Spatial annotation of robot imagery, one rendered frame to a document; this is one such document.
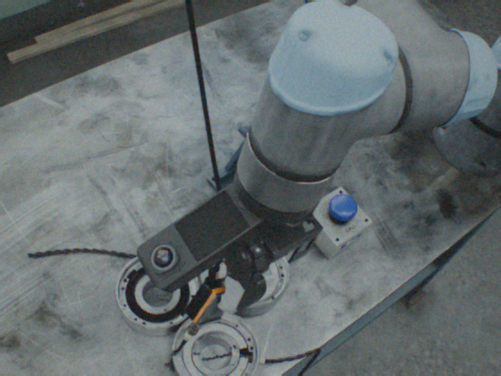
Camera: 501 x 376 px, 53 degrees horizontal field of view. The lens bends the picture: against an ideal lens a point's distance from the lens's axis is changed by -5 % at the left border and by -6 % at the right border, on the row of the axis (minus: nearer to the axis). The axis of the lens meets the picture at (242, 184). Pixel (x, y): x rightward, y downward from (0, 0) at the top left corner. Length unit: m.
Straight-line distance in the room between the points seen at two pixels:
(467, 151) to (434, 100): 0.53
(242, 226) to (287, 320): 0.30
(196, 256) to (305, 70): 0.19
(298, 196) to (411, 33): 0.15
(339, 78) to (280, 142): 0.07
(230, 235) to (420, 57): 0.20
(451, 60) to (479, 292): 1.47
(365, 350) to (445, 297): 0.34
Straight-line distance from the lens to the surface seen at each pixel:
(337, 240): 0.73
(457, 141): 0.92
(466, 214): 0.90
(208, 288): 0.58
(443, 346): 1.71
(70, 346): 0.71
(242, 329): 0.67
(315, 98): 0.33
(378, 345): 1.63
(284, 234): 0.49
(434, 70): 0.39
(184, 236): 0.45
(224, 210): 0.44
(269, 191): 0.40
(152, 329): 0.66
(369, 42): 0.34
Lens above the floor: 1.46
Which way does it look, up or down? 56 degrees down
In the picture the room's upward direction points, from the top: 11 degrees clockwise
